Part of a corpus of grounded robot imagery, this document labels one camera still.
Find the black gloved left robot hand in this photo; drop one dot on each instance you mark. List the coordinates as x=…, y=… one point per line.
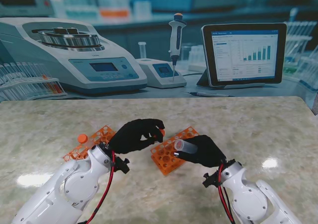
x=129, y=139

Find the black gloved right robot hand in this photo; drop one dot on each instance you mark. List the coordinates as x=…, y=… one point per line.
x=207, y=152

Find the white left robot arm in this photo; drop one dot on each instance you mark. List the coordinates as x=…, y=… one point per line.
x=69, y=189

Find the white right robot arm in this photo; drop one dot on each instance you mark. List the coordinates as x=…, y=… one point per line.
x=251, y=196

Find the orange plastic test tube rack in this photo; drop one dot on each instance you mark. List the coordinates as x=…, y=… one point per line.
x=74, y=154
x=159, y=163

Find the printed laboratory backdrop poster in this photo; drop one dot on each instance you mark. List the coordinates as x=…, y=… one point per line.
x=159, y=35

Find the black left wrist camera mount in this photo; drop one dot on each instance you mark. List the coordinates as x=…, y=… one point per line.
x=122, y=165

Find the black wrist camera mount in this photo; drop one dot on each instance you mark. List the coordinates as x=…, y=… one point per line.
x=122, y=165
x=210, y=180

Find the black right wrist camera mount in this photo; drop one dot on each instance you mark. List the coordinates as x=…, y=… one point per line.
x=210, y=180

